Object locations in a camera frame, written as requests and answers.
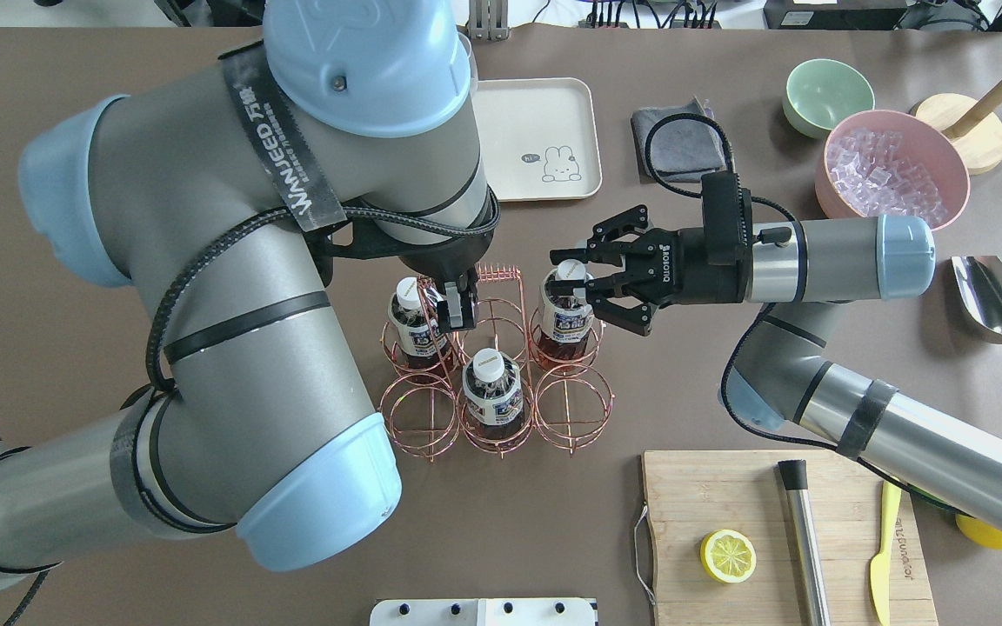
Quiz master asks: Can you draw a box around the wooden stand with round base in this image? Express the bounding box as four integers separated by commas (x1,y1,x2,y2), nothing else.
911,78,1002,176

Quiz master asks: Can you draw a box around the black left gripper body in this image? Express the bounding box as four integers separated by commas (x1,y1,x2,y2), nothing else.
318,187,500,294

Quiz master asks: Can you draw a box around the bamboo cutting board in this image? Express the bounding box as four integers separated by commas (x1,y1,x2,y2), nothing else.
634,449,939,626

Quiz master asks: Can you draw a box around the folded grey cloth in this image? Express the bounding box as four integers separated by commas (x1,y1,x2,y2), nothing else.
630,97,725,183

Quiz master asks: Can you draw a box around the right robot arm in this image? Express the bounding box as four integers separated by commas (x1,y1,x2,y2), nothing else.
549,170,1002,531

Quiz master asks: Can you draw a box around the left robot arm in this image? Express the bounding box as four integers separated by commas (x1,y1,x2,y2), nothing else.
0,1,498,590

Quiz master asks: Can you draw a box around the half lemon slice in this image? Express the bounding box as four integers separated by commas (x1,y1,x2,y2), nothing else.
699,529,757,585

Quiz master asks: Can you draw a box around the pink bowl of ice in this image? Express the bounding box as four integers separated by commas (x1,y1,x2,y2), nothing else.
814,110,971,230

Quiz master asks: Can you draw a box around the yellow plastic knife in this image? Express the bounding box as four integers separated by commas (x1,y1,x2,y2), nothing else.
868,481,902,625

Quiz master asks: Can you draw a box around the green ceramic bowl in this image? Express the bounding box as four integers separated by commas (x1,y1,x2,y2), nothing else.
782,58,876,139

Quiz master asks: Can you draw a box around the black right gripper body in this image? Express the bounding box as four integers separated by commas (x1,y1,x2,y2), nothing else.
587,171,752,336

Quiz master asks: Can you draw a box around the tea bottle white cap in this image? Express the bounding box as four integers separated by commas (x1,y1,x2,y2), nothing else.
532,261,599,366

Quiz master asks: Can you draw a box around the copper wire bottle basket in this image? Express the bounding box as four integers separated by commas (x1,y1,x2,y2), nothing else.
379,261,615,460

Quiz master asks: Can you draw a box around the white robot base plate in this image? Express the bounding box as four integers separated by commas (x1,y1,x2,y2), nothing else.
369,596,599,625

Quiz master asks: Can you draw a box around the steel muddler black tip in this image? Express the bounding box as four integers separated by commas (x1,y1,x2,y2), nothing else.
777,459,832,625

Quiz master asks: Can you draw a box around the cream rabbit serving tray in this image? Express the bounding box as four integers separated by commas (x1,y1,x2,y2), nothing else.
473,77,602,203

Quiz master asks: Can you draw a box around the yellow lemon lower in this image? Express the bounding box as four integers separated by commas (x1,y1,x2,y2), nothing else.
955,514,1002,551

